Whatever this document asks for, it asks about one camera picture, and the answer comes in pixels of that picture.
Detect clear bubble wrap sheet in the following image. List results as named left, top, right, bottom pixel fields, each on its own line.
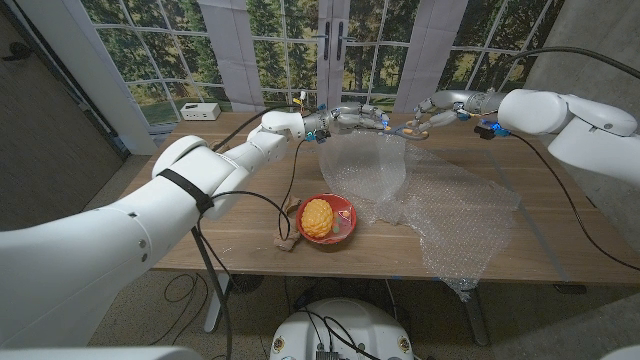
left=317, top=129, right=522, bottom=301

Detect grey table leg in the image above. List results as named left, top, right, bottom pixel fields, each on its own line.
left=462, top=289, right=490, bottom=347

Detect thin black left wrist cable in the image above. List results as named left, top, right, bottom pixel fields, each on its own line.
left=207, top=138, right=306, bottom=242

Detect red bowl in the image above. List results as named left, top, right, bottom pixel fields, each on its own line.
left=295, top=193, right=358, bottom=246

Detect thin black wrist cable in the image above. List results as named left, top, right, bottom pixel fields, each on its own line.
left=207, top=138, right=306, bottom=242
left=509, top=131, right=640, bottom=273

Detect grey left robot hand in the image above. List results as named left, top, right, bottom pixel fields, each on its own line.
left=312, top=102, right=391, bottom=141

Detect yellow textured toy fruit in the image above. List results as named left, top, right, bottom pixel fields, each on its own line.
left=300, top=198, right=335, bottom=239

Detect black wall hook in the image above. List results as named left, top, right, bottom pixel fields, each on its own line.
left=2, top=42, right=31, bottom=61

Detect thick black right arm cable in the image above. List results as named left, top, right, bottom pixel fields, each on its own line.
left=513, top=46, right=640, bottom=80

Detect white table leg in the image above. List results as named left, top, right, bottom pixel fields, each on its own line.
left=203, top=273, right=232, bottom=334

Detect crumpled beige cloth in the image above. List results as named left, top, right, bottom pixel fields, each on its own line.
left=272, top=195, right=304, bottom=252

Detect black round ribbed object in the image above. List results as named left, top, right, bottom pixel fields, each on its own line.
left=228, top=273, right=265, bottom=295

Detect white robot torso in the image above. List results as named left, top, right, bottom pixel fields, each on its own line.
left=269, top=298, right=415, bottom=360

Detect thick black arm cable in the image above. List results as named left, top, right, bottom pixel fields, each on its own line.
left=189, top=103, right=297, bottom=360
left=513, top=46, right=640, bottom=80

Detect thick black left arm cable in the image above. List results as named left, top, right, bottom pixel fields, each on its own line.
left=189, top=103, right=297, bottom=360

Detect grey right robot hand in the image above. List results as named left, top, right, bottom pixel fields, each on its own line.
left=413, top=89, right=501, bottom=134

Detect white power strip box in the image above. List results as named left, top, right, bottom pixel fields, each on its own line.
left=179, top=102, right=222, bottom=122

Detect orange grey handled scissors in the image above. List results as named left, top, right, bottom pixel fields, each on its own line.
left=383, top=119, right=431, bottom=142

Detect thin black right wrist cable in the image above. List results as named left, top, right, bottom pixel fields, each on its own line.
left=509, top=131, right=640, bottom=273

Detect printed forest window backdrop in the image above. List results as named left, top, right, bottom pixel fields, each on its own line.
left=79, top=0, right=566, bottom=126

